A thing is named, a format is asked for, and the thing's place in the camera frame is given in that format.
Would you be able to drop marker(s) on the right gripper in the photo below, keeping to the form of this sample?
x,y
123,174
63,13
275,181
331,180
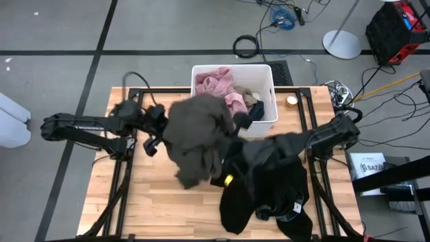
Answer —
x,y
235,161

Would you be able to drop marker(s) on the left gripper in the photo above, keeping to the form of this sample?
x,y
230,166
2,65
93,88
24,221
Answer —
x,y
154,117

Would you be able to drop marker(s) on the olive green hoodie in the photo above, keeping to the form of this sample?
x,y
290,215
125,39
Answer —
x,y
195,134

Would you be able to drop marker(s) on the navy blue garment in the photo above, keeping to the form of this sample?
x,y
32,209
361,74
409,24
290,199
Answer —
x,y
258,111

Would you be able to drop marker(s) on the black garment with white print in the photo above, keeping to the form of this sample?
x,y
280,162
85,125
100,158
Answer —
x,y
268,215

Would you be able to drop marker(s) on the beige button shirt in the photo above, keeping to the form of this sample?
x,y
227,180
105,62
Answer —
x,y
248,98

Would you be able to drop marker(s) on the pink shirt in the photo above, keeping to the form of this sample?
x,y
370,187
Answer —
x,y
215,84

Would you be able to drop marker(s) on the white plastic bin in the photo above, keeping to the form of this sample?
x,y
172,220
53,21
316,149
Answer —
x,y
255,77

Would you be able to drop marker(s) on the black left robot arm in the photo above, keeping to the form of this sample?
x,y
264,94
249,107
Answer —
x,y
94,122

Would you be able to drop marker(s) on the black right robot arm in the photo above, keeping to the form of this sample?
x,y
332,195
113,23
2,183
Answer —
x,y
336,134

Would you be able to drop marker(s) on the small round tan container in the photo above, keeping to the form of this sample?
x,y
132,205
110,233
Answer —
x,y
291,101

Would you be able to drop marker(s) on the black floor mat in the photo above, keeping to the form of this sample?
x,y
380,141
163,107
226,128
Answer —
x,y
282,74

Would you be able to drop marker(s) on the white printed box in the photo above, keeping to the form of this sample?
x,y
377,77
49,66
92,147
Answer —
x,y
364,164

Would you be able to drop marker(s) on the white rounded furniture piece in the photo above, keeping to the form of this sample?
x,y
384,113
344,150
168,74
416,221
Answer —
x,y
13,127

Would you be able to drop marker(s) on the small red object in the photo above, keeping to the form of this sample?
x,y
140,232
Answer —
x,y
369,238

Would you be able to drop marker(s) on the grey lamp stand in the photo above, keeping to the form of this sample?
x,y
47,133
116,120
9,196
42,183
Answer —
x,y
341,44

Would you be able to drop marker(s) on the black power strip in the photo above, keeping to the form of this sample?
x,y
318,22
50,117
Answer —
x,y
299,16

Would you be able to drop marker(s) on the black cart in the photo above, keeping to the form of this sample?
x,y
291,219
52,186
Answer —
x,y
396,174

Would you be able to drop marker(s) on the yellow stick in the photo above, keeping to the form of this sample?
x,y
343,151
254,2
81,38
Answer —
x,y
386,86

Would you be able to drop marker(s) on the red and black case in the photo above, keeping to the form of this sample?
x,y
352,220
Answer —
x,y
386,33

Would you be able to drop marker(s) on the dark grey padded object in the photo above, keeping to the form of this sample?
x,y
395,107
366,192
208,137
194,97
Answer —
x,y
426,80

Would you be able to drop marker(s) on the black aluminium table frame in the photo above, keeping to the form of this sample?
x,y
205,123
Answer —
x,y
304,92

